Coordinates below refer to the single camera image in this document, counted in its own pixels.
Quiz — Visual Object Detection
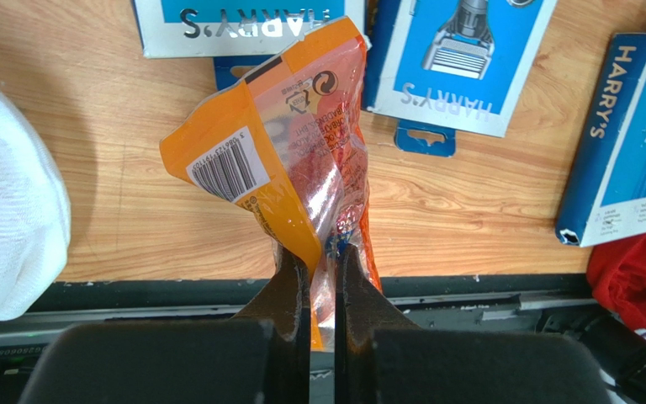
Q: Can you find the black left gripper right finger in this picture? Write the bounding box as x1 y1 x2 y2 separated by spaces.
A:
335 246 610 403

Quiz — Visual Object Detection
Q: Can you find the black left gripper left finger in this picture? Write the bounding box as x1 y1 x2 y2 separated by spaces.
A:
20 249 311 403

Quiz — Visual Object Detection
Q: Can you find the orange Bic razor bag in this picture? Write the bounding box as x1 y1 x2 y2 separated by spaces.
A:
159 17 380 351

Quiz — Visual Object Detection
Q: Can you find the blue Harry's razor box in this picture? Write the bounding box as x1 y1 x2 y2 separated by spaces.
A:
363 0 556 157
555 33 646 247
132 0 367 59

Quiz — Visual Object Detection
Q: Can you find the red cloth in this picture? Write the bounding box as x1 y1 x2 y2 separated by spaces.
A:
586 233 646 330

